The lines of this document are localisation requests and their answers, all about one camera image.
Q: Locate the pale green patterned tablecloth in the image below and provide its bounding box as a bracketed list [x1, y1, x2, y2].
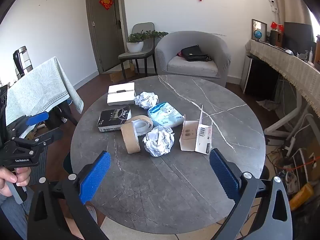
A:
[5, 56, 84, 125]

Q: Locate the grey armchair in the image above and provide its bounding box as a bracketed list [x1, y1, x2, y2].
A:
[154, 31, 231, 87]

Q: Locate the grey floor cloth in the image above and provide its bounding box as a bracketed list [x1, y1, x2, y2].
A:
[256, 99, 278, 111]

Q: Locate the dark ribbed floor mat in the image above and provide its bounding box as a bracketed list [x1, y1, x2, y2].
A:
[30, 144, 48, 186]

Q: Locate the dark green waste bin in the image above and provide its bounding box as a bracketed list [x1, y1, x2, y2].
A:
[63, 151, 75, 175]

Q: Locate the black cabinet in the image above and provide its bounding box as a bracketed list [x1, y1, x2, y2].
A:
[241, 55, 279, 98]

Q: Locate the framed picture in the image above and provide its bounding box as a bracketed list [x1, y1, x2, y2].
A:
[251, 19, 268, 42]

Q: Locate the grey door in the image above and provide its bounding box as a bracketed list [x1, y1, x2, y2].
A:
[85, 0, 127, 74]

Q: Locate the person's grey trouser leg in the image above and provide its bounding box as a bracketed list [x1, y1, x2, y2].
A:
[0, 192, 30, 240]

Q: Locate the steel electric kettle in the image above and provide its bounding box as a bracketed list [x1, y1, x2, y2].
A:
[13, 46, 33, 77]

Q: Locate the yellow bottle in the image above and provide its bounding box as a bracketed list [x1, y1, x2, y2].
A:
[289, 183, 314, 211]

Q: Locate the grey dining chair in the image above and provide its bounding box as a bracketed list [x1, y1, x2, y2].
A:
[118, 22, 157, 82]

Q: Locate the black printed carton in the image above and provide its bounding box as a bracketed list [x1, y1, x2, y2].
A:
[97, 107, 132, 132]

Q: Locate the black monitor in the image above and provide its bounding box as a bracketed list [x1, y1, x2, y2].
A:
[283, 22, 313, 53]

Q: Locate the white power strip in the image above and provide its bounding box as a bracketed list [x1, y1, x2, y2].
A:
[285, 137, 297, 156]

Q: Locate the black storage box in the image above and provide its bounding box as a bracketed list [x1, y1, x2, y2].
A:
[45, 107, 64, 130]

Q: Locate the person's left hand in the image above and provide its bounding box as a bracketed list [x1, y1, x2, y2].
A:
[0, 166, 32, 197]

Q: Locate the bonsai in white pot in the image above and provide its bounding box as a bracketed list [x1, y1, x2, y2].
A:
[126, 30, 168, 53]

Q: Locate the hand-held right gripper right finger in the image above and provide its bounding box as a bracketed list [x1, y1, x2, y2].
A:
[209, 148, 293, 240]

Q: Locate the white cardboard carton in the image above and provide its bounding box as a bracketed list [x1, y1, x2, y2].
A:
[179, 104, 213, 155]

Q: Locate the beige fringed desk cloth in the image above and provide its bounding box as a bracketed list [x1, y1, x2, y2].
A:
[245, 39, 320, 118]

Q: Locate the grey slipper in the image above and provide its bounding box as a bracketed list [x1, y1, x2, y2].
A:
[84, 204, 98, 224]

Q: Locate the white desk frame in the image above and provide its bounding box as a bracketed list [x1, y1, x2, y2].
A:
[264, 90, 320, 140]

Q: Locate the brown tape roll white inside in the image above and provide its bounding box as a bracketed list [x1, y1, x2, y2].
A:
[124, 115, 154, 136]

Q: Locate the flat cardboard box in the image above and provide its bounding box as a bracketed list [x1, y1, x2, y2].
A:
[110, 64, 135, 82]

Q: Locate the black handbag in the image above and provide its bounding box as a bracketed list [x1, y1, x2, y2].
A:
[181, 45, 210, 62]

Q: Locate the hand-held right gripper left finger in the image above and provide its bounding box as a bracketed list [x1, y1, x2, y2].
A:
[27, 151, 112, 240]

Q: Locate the blue tissue packet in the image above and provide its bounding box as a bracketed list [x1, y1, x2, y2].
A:
[147, 102, 185, 127]

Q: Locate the white paper ball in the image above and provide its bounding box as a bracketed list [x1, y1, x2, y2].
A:
[134, 92, 159, 110]
[142, 126, 175, 157]

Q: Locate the white box dark slot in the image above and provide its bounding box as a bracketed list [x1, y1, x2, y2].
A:
[108, 82, 135, 95]

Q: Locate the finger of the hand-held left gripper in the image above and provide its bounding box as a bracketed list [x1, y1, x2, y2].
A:
[11, 127, 63, 153]
[7, 112, 49, 140]

